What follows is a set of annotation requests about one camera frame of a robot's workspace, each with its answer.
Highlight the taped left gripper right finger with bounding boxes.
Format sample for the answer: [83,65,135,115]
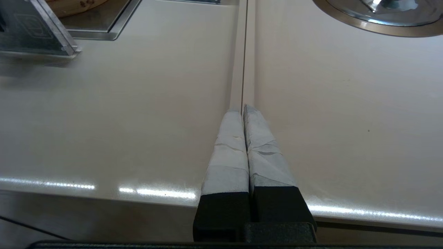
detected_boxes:
[243,105,317,229]

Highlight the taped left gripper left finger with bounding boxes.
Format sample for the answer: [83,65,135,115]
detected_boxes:
[193,109,250,242]

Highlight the steel pot lid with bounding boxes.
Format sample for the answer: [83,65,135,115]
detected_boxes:
[331,0,443,27]

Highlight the steel recessed steamer tray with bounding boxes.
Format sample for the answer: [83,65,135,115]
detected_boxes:
[57,0,143,41]

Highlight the stacked bamboo steamer baskets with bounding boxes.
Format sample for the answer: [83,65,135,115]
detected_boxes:
[46,0,108,18]

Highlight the clear acrylic sign stand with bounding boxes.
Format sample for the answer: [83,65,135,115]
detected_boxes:
[0,0,82,58]

